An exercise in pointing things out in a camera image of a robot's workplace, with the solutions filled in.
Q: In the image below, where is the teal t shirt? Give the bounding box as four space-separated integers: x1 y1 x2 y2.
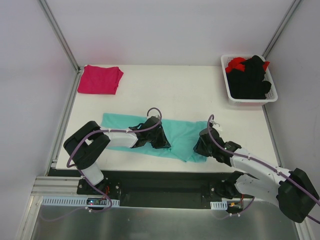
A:
101 113 207 163

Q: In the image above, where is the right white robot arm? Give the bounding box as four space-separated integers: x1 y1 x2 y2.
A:
193 127 320 223

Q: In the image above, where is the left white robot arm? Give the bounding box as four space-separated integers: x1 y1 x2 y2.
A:
63 116 171 195

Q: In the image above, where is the black t shirt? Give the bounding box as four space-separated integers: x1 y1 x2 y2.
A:
227 70 271 100

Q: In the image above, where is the folded pink t shirt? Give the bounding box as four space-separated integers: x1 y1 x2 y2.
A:
77 65 124 95

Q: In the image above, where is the red t shirt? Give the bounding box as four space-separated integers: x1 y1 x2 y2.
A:
225 55 270 74

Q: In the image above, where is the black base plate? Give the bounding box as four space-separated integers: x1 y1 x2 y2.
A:
48 168 255 209

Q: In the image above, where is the right grey cable duct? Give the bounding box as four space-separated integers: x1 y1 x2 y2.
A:
210 201 228 211

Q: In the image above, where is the grey cable duct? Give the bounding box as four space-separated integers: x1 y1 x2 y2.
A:
42 196 120 208
210 201 228 211

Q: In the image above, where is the aluminium front rail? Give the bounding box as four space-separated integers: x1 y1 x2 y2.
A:
30 176 81 197

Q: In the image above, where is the left grey cable duct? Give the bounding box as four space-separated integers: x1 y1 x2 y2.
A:
42 196 120 208

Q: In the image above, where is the left aluminium frame post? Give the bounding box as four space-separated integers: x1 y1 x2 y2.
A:
37 0 81 73

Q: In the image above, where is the aluminium frame post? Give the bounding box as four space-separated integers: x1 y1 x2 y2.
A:
262 0 304 59
37 0 81 73

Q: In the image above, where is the right aluminium frame post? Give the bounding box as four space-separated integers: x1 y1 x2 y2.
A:
262 0 304 59

